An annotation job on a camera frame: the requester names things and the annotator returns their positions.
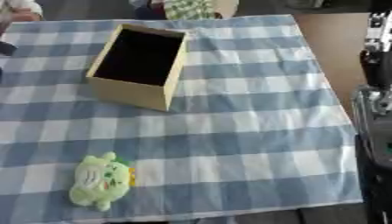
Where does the tan cardboard box black inside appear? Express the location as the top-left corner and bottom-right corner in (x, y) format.
(84, 23), (190, 113)

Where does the green soft toy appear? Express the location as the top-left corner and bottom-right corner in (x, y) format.
(67, 151), (138, 213)

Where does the person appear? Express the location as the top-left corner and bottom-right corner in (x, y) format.
(129, 0), (241, 21)
(0, 0), (46, 23)

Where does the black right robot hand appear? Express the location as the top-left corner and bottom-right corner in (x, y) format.
(350, 48), (392, 173)

